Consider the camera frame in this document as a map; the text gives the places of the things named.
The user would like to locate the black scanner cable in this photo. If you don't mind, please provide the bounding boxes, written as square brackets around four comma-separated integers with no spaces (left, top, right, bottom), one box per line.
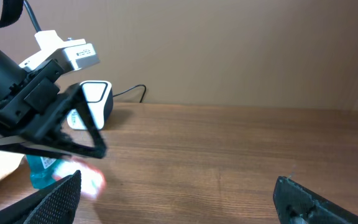
[112,84,147,104]

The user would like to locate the blue liquid plastic bottle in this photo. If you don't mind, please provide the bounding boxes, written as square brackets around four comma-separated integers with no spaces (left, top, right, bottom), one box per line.
[26,155,62,189]

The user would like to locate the white barcode scanner box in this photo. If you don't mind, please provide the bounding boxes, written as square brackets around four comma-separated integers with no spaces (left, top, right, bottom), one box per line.
[80,80,114,130]

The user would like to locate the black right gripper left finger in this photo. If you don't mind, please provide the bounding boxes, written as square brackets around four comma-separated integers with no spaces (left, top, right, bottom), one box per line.
[0,170,81,224]

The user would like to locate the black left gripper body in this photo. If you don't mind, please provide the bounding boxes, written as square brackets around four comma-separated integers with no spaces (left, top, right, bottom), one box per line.
[0,60,63,142]

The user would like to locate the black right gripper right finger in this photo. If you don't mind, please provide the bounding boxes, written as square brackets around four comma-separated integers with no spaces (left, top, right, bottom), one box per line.
[273,176,358,224]

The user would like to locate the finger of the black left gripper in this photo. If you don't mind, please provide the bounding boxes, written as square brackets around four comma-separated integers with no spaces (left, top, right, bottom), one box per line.
[26,84,107,159]
[0,141,73,159]

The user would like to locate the red white small box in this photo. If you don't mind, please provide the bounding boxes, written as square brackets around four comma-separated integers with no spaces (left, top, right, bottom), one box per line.
[52,157,106,200]

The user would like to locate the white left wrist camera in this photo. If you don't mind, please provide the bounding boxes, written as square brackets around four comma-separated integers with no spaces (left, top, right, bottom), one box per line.
[19,30,99,73]

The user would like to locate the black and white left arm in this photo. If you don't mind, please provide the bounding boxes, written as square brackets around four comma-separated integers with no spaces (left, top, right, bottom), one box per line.
[0,30,106,159]

